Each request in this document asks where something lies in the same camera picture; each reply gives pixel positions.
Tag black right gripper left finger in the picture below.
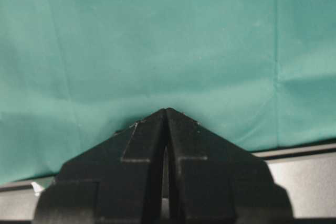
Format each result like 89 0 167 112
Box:
33 109 166 223

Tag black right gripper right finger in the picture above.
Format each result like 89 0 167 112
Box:
166 108 293 223

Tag green table cloth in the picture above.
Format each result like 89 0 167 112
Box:
1 0 335 183

